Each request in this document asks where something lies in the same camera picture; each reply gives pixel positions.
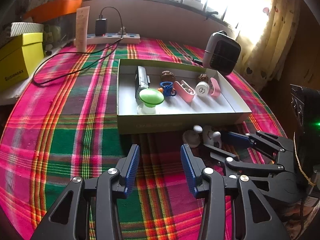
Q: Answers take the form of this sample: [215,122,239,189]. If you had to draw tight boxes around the floral cream curtain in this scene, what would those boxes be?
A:
[235,0,300,92]

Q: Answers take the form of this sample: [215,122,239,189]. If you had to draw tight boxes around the blue cord orange charm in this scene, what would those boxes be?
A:
[158,81,177,97]

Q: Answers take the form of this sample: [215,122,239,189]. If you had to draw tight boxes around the black charger cable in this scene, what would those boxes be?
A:
[32,6,125,86]

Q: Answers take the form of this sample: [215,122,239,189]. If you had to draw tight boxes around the green cap mushroom toy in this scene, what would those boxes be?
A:
[137,88,164,114]

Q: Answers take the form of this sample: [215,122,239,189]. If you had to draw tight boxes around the pink oblong case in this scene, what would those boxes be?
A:
[210,77,221,98]

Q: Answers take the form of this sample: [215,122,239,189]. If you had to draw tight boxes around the black charger adapter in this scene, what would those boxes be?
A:
[95,15,107,36]

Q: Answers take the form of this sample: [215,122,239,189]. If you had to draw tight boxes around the orange tray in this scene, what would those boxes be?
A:
[23,0,82,23]

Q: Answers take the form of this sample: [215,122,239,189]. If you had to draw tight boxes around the black rectangular device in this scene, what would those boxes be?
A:
[135,66,150,100]

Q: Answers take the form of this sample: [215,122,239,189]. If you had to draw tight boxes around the striped white box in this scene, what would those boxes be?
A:
[10,22,44,37]

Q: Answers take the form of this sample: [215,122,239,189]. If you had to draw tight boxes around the brown walnut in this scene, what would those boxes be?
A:
[197,74,209,83]
[161,70,176,82]

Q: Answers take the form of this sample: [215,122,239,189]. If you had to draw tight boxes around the white knob suction holder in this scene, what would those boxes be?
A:
[182,125,203,148]

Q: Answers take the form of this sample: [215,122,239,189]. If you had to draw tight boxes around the yellow box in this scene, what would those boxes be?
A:
[0,33,44,91]

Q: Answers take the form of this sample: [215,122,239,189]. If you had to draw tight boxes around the white round jar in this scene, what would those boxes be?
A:
[195,81,210,97]

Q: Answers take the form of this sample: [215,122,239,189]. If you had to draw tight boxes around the pink clip holder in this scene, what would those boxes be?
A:
[174,80,196,103]

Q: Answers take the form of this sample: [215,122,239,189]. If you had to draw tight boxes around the beige cosmetic tube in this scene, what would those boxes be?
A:
[75,7,90,53]

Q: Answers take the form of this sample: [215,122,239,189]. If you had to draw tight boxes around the white panda fan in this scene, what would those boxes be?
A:
[202,126,222,149]

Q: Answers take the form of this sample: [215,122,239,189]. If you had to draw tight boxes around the white power strip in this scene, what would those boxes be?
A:
[87,33,140,45]

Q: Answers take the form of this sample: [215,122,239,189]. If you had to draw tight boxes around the white green cardboard tray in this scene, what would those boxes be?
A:
[117,59,252,134]

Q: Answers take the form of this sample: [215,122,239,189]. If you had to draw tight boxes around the grey black space heater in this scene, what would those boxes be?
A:
[202,31,241,76]

